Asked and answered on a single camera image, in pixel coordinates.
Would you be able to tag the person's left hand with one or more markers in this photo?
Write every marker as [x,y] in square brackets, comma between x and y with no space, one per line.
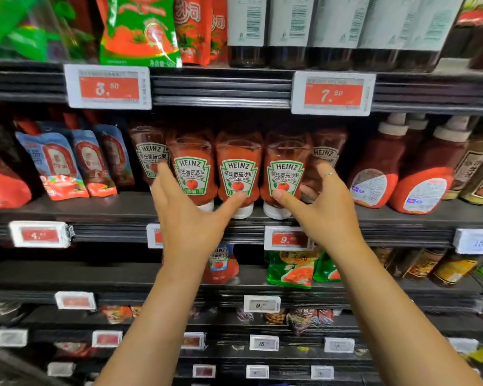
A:
[187,233]

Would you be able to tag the dark red sauce pouch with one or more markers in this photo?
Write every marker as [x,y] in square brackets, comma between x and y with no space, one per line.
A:
[4,184]

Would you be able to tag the large white-capped ketchup bottle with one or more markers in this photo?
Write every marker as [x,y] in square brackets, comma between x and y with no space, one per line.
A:
[415,136]
[376,172]
[426,184]

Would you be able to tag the orange snack packet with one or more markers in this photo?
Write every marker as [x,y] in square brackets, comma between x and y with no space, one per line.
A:
[116,314]

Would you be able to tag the dark printed snack packet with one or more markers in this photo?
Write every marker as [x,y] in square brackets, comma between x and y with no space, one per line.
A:
[306,319]

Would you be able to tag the green and red sauce pouch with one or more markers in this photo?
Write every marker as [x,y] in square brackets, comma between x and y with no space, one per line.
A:
[141,32]

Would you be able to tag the person's left thumb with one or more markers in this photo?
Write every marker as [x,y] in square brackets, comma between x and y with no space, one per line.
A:
[232,205]

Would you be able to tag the green seasoning pouch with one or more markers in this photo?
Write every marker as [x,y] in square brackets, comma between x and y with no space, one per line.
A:
[326,269]
[292,269]

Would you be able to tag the red tomato sauce pouch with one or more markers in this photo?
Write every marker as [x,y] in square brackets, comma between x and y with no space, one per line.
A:
[219,28]
[193,28]

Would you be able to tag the black store shelf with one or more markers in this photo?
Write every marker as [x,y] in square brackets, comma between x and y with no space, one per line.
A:
[221,86]
[289,329]
[104,225]
[116,287]

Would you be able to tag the white shelf price tag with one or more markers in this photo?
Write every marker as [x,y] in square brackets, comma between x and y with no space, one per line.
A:
[322,373]
[477,241]
[261,304]
[339,345]
[463,345]
[264,343]
[257,372]

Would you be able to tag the brown bottle yellow label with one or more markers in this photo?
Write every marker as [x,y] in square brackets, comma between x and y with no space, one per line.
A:
[420,263]
[455,271]

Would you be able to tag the small red ketchup pouch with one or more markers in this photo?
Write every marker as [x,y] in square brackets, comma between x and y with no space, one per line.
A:
[222,265]

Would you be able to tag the upside-down ketchup squeeze bottle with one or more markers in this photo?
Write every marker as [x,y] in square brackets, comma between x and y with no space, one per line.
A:
[285,168]
[326,150]
[193,172]
[239,172]
[149,152]

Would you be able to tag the person's right hand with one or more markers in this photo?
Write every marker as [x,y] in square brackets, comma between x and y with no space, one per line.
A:
[334,221]

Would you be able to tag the green plastic packets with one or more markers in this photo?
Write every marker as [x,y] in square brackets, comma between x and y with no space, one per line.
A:
[28,28]

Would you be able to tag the blue tomato sauce pouch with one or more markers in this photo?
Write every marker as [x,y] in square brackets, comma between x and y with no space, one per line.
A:
[114,156]
[54,164]
[92,164]

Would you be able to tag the dark bottle red label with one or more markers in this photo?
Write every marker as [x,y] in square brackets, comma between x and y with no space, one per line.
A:
[477,32]

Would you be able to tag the dark bottle white label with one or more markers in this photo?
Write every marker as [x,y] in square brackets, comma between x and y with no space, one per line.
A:
[247,28]
[336,32]
[430,32]
[289,28]
[382,36]

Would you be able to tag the person's right forearm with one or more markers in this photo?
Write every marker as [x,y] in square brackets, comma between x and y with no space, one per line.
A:
[390,313]

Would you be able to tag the person's right thumb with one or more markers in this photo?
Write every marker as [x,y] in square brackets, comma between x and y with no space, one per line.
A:
[288,201]

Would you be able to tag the person's left forearm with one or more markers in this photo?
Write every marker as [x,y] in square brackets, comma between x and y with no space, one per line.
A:
[161,317]

